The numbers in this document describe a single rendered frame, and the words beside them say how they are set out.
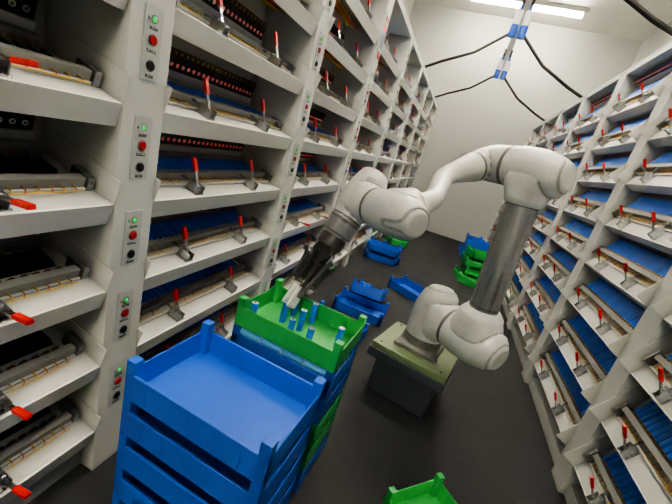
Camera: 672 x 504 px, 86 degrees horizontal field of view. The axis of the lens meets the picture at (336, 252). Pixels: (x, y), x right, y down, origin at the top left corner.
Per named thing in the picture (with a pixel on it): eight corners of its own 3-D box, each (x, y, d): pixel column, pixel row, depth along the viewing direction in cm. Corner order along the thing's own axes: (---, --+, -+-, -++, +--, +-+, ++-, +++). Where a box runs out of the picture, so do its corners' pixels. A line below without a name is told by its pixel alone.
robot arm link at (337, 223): (346, 220, 107) (334, 236, 107) (327, 205, 101) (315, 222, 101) (365, 231, 101) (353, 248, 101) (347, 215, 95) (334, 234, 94)
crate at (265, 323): (360, 340, 105) (368, 316, 102) (333, 373, 86) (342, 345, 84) (274, 300, 114) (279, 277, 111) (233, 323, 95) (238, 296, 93)
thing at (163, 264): (265, 245, 141) (281, 216, 136) (138, 293, 85) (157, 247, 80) (226, 216, 144) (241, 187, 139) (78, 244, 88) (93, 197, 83)
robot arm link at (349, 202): (324, 203, 102) (350, 215, 91) (355, 158, 102) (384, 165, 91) (348, 222, 108) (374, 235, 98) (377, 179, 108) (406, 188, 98)
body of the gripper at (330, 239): (351, 246, 101) (333, 273, 100) (334, 235, 107) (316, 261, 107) (336, 234, 95) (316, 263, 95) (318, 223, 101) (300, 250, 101)
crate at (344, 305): (386, 314, 222) (390, 303, 220) (379, 327, 204) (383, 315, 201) (341, 296, 230) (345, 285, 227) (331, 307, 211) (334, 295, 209)
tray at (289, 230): (326, 223, 206) (335, 209, 203) (277, 241, 150) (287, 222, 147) (299, 203, 209) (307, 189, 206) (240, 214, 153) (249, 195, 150)
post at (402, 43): (347, 264, 293) (414, 37, 243) (343, 267, 284) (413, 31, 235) (325, 256, 297) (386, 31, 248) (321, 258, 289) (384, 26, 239)
